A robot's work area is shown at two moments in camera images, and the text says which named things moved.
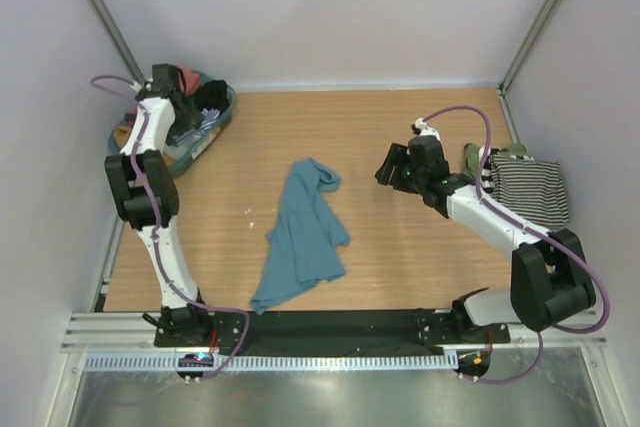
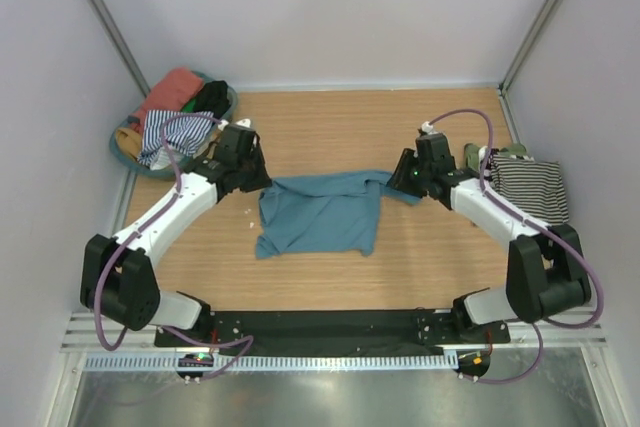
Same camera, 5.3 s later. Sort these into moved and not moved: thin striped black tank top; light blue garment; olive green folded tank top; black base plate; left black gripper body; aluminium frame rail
Moved: left black gripper body; light blue garment
Not moved: thin striped black tank top; aluminium frame rail; olive green folded tank top; black base plate
